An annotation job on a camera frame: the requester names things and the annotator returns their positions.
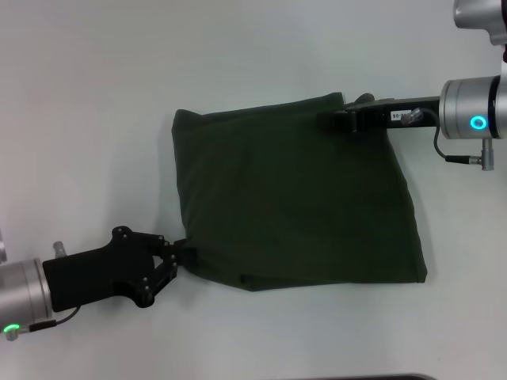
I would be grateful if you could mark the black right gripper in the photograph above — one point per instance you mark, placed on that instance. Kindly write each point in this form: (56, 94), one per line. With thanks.
(396, 116)

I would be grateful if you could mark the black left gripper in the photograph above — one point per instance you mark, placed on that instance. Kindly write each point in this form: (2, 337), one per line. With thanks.
(99, 271)

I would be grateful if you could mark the dark green T-shirt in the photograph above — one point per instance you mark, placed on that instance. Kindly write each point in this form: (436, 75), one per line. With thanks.
(285, 190)

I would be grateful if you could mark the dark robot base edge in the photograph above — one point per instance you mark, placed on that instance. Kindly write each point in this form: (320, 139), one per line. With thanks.
(388, 377)

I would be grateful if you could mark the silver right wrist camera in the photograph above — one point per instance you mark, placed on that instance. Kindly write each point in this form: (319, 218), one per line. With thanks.
(483, 17)

